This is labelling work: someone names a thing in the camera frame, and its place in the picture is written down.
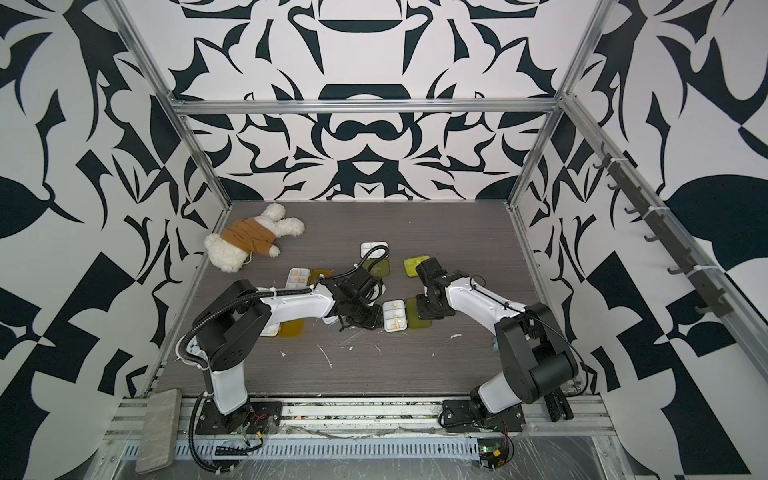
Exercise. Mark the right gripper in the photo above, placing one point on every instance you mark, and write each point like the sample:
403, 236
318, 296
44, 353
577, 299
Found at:
423, 314

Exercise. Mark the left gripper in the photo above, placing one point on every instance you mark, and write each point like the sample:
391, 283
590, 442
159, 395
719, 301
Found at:
376, 320

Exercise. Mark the green pillbox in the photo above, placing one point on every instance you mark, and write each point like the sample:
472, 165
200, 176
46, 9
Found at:
400, 315
411, 264
375, 258

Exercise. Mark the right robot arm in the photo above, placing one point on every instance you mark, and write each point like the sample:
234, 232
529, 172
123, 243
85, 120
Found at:
536, 359

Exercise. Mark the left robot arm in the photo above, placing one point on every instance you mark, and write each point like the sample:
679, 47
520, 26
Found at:
225, 333

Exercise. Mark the clear lid pillbox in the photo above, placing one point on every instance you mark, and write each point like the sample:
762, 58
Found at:
341, 332

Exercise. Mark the yellow pillbox far left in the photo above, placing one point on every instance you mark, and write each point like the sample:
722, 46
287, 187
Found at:
302, 277

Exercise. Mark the yellow pillbox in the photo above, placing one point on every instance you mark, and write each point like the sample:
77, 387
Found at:
288, 329
302, 277

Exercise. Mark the yellow pillbox near left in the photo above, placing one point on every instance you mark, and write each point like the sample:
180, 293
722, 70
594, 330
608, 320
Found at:
288, 329

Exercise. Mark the white plush bunny toy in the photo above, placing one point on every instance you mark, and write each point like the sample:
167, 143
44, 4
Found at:
231, 249

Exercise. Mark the green circuit board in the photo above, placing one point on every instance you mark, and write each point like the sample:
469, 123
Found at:
495, 453

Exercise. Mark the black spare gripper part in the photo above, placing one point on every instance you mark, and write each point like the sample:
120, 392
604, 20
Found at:
558, 406

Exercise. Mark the grey sponge block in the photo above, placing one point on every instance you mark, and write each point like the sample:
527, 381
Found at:
159, 432

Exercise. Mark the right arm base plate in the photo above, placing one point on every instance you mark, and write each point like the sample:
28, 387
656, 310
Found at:
466, 416

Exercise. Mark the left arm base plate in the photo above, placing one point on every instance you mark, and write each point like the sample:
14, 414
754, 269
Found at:
260, 416

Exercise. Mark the wall hook rack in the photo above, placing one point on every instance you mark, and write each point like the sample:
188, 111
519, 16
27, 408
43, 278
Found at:
668, 231

